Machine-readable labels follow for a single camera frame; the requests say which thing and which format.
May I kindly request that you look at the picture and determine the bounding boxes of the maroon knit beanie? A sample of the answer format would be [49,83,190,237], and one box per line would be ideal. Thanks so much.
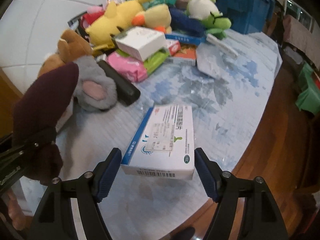
[12,62,79,185]

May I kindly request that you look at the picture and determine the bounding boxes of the blue white medicine box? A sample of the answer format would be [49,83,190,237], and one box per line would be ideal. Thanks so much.
[121,105,195,180]

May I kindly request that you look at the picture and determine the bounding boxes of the left hand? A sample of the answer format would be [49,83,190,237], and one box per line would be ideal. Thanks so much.
[1,189,27,231]

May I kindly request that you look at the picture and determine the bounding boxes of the grey mouse plush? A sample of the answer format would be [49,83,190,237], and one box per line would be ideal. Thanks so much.
[73,56,118,112]

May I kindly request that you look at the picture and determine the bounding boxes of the brown bear plush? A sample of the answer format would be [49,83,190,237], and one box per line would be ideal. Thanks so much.
[37,29,93,77]

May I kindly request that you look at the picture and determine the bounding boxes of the black remote case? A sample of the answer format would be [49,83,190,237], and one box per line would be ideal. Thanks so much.
[98,60,140,106]

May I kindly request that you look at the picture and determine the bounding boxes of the pink wipes pack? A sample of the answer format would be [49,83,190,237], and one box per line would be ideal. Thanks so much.
[106,51,148,83]

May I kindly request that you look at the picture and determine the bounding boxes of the yellow Pikachu plush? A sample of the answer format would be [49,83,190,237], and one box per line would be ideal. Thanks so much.
[85,0,152,49]

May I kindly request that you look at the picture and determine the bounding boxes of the green wipes pack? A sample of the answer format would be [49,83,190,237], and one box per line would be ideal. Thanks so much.
[116,49,170,76]

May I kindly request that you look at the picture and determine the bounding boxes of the white green medicine box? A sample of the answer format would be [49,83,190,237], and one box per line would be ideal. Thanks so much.
[113,27,166,61]

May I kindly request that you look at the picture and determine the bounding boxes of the orange medicine box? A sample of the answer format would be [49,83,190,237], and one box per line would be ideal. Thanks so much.
[165,44,197,67]

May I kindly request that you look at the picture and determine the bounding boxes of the red white medicine box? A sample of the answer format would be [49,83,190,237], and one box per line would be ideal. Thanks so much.
[103,0,126,10]

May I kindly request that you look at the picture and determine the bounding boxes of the blue long box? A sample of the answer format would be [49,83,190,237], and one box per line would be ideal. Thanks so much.
[165,32,206,46]

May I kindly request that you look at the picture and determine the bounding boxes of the yellow duck plush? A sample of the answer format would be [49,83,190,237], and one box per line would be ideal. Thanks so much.
[131,4,172,34]

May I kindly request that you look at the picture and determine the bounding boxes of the blue storage crate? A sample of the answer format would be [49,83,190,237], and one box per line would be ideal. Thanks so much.
[216,0,275,34]

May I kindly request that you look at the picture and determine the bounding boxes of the green white bird plush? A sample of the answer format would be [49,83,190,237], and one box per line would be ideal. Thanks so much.
[187,0,232,40]

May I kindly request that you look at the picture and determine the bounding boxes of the black picture frame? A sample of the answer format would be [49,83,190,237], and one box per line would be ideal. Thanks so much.
[67,11,89,41]

